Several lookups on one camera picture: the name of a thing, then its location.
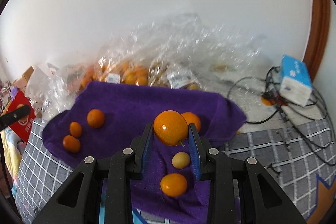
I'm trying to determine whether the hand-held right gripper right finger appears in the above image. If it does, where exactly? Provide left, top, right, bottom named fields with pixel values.
left=187, top=123, right=307, bottom=224

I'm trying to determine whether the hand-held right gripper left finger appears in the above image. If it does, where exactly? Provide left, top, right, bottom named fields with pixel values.
left=31, top=123, right=155, bottom=224

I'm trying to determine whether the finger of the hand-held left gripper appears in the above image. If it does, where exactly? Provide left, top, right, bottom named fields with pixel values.
left=0, top=105, right=31, bottom=131

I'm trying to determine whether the small pale yellow fruit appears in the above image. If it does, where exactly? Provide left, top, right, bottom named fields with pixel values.
left=172, top=152, right=190, bottom=169

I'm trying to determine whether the orange kumquat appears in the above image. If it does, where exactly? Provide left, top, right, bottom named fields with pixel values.
left=160, top=173, right=188, bottom=197
left=62, top=135, right=81, bottom=153
left=70, top=122, right=83, bottom=138
left=153, top=110, right=189, bottom=146

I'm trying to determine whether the large mandarin orange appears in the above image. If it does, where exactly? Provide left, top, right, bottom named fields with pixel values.
left=181, top=112, right=202, bottom=132

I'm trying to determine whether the small mandarin orange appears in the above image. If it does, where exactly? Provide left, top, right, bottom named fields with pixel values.
left=87, top=109, right=105, bottom=128

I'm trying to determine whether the clear labelled bag of fruit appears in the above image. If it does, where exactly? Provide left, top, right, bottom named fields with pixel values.
left=148, top=61, right=205, bottom=90

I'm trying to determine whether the clear plastic bag of oranges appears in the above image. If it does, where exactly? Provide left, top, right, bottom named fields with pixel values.
left=63, top=56, right=150, bottom=94

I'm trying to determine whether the red box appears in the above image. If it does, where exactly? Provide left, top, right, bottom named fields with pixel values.
left=5, top=90, right=37, bottom=143

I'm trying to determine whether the pastel printed quilt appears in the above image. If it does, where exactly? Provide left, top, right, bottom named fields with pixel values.
left=0, top=127, right=27, bottom=188

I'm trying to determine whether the cardboard box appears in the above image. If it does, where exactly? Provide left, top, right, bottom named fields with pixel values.
left=13, top=66, right=34, bottom=88

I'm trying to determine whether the translucent white plastic bag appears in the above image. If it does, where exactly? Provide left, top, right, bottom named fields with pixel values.
left=25, top=63, right=61, bottom=109

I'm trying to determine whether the purple towel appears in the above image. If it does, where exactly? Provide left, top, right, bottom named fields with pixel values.
left=42, top=81, right=247, bottom=216

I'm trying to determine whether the grey checkered blanket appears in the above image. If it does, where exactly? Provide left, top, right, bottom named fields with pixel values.
left=10, top=118, right=336, bottom=224

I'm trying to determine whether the white quilted bed sheet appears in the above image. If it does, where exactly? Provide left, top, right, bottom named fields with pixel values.
left=223, top=67, right=326, bottom=135

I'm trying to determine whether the large crumpled clear plastic bag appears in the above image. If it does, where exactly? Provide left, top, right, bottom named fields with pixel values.
left=100, top=13, right=263, bottom=109

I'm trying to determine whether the blue tissue pack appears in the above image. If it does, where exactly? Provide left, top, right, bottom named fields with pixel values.
left=278, top=55, right=313, bottom=107

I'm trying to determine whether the grey cable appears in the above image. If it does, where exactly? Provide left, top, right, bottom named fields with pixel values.
left=226, top=77, right=267, bottom=100

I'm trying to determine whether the black cable bundle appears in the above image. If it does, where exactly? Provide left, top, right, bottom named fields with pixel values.
left=245, top=67, right=336, bottom=167

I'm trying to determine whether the brown wooden door frame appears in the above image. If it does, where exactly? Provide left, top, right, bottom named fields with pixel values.
left=303, top=0, right=331, bottom=83

